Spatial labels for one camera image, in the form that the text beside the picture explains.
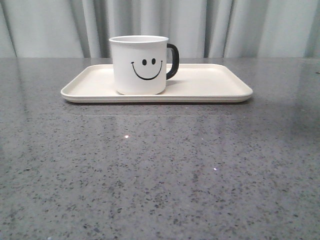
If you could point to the white smiley mug black handle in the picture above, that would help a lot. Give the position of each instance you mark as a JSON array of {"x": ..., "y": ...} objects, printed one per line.
[{"x": 142, "y": 64}]

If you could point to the cream rectangular plastic tray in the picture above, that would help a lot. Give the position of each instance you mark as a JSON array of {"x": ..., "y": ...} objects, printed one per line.
[{"x": 193, "y": 83}]

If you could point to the pale grey pleated curtain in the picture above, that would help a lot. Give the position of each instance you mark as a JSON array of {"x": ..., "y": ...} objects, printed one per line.
[{"x": 199, "y": 28}]

